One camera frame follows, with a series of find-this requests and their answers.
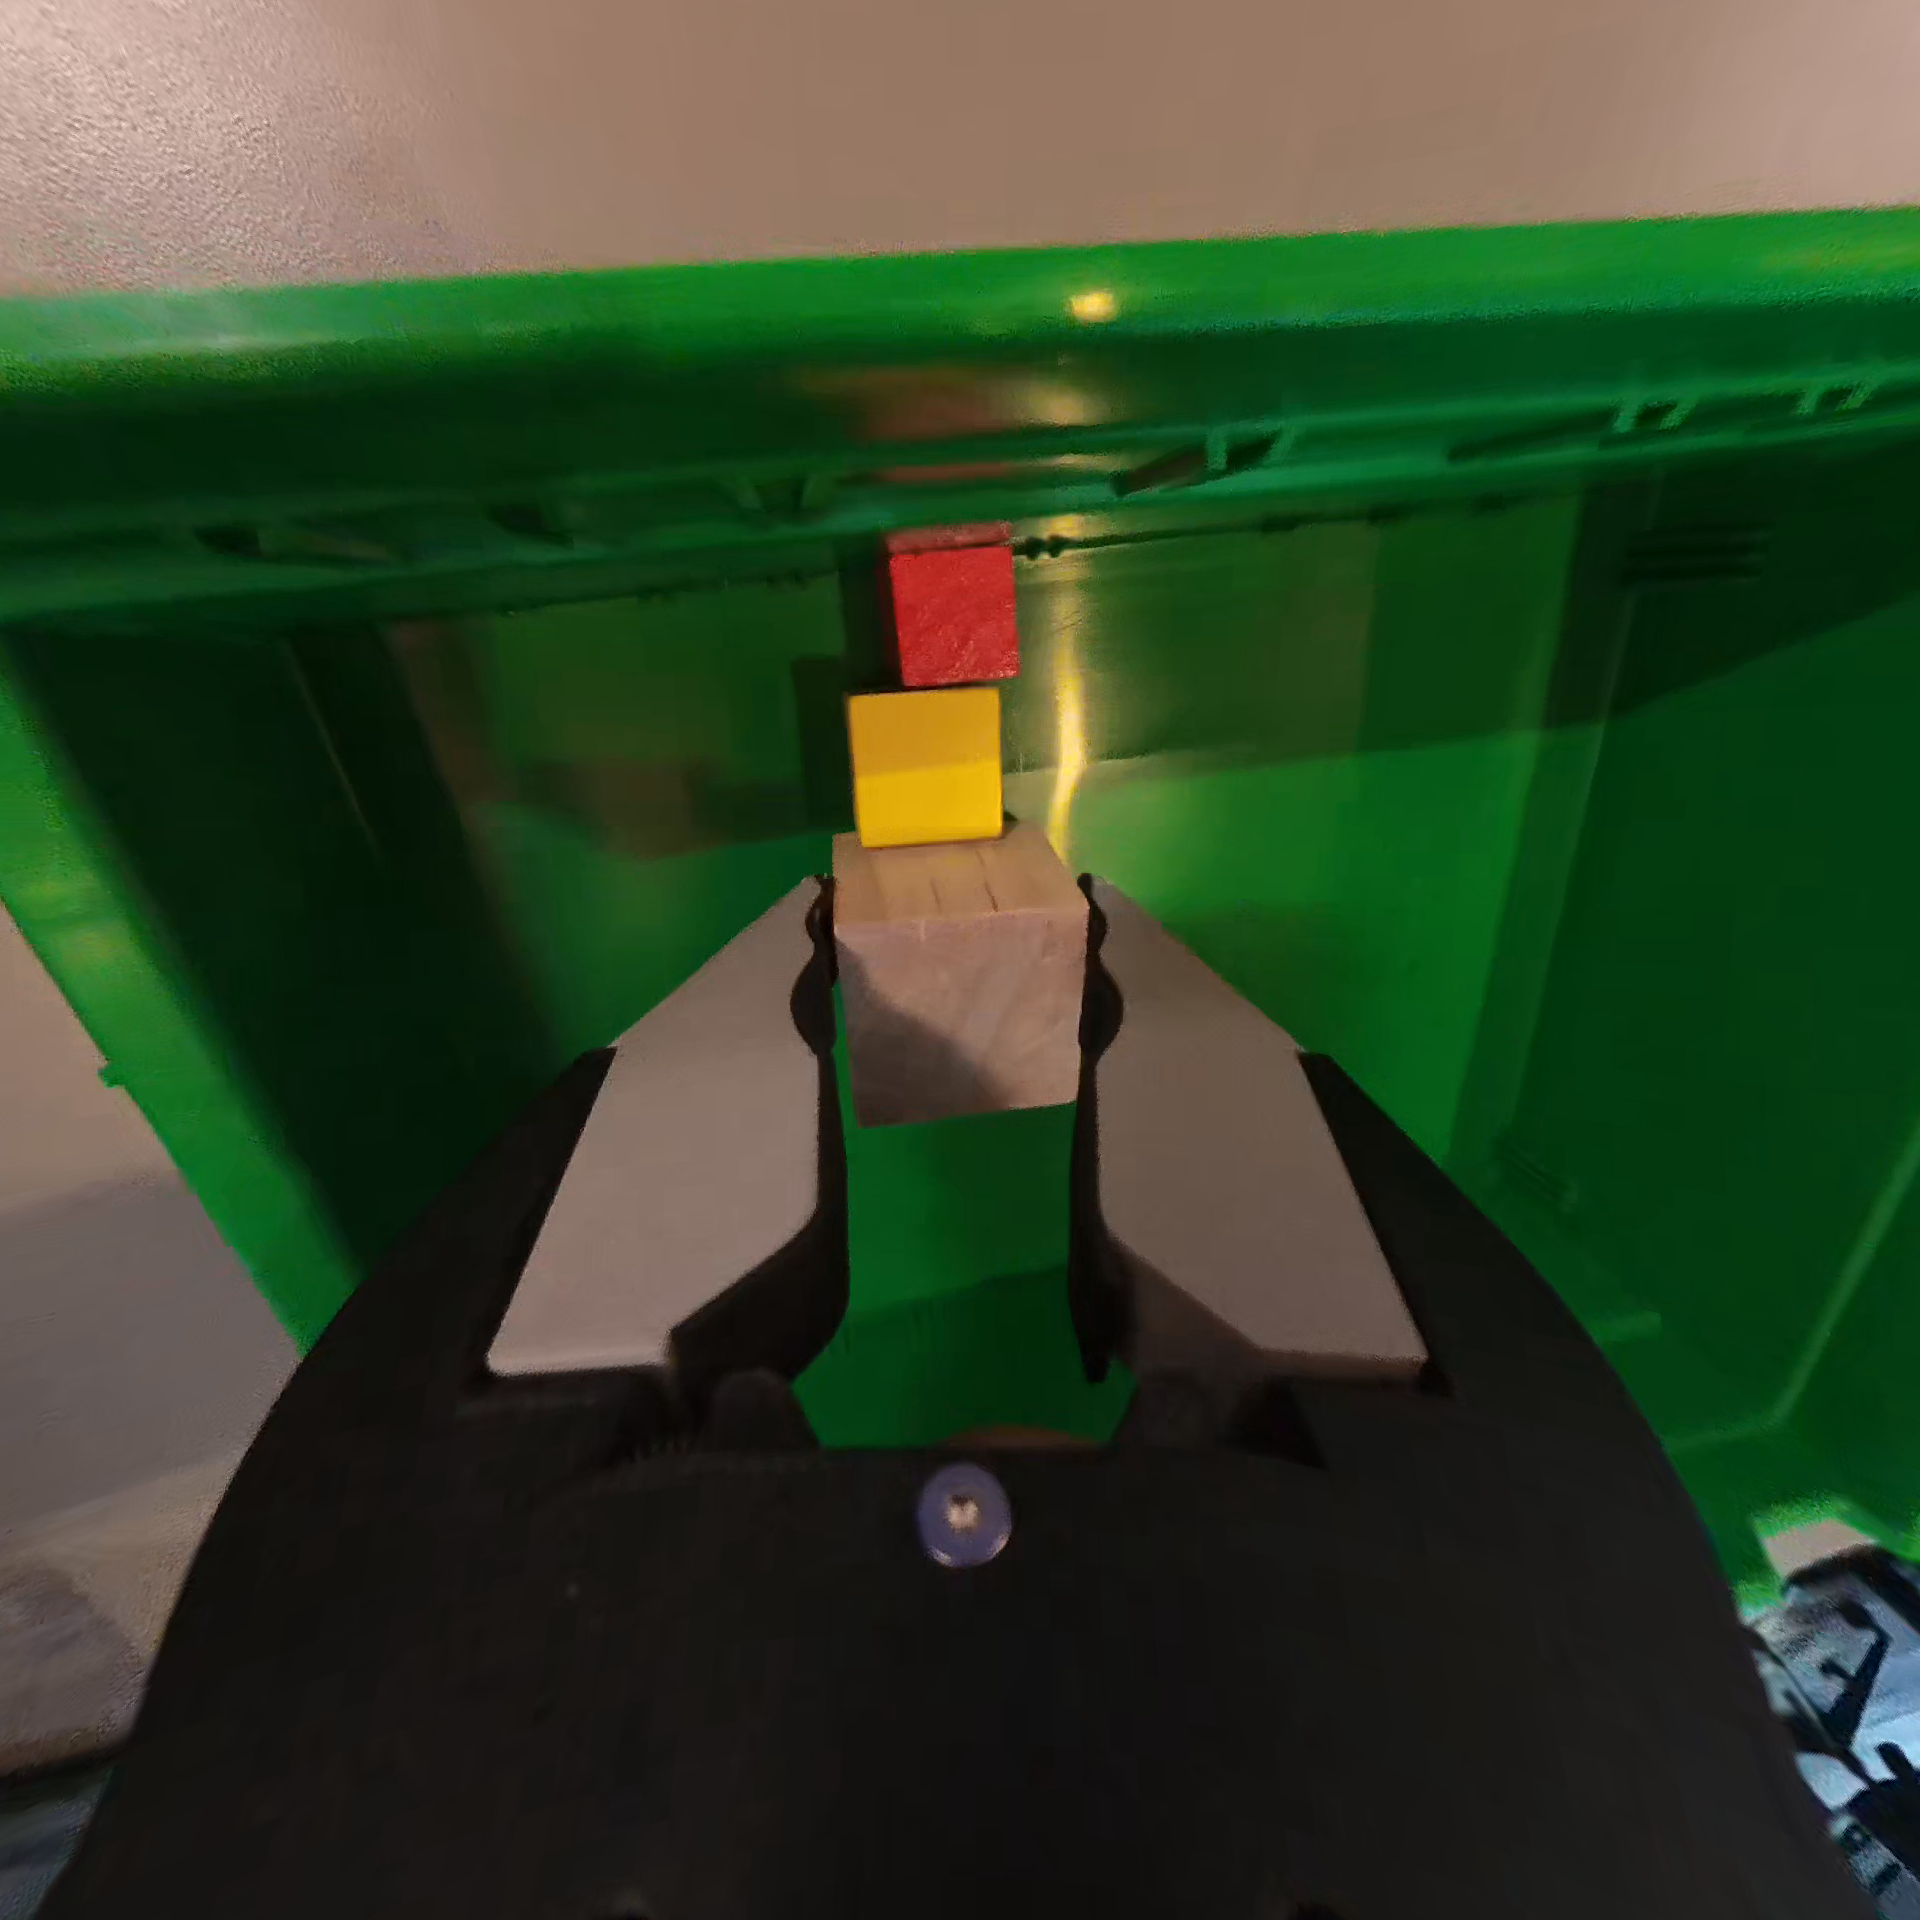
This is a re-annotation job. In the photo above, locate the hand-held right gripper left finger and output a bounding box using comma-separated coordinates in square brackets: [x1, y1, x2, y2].
[487, 876, 850, 1378]

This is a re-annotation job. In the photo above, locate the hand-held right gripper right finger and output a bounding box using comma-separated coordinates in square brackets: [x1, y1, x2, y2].
[1073, 876, 1429, 1383]

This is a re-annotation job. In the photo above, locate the large wooden cube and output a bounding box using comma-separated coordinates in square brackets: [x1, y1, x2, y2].
[832, 823, 1092, 1128]

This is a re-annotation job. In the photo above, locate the green plastic bin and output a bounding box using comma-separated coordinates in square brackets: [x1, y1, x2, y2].
[0, 211, 1920, 1615]

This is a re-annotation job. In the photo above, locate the yellow cube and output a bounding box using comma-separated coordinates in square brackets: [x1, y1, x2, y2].
[847, 686, 1005, 850]

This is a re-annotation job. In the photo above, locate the red cube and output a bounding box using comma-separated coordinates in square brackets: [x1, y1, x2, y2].
[883, 525, 1023, 690]

